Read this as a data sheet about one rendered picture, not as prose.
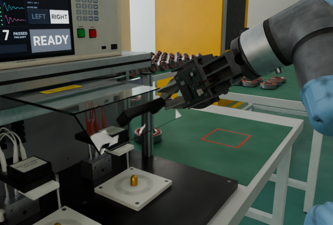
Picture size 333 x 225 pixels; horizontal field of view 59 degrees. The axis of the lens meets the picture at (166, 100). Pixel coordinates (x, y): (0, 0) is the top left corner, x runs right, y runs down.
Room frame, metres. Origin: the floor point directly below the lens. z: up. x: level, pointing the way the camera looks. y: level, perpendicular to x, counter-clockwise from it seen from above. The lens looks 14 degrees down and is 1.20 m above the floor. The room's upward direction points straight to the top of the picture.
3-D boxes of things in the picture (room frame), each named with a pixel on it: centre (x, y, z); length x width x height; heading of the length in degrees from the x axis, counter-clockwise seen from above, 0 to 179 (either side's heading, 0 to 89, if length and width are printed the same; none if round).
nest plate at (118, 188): (0.72, 0.09, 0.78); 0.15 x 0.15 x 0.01; 56
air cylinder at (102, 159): (0.80, 0.21, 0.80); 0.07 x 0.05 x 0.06; 146
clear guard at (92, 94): (0.61, 0.17, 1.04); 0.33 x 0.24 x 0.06; 56
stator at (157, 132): (1.12, 0.07, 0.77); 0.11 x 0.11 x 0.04
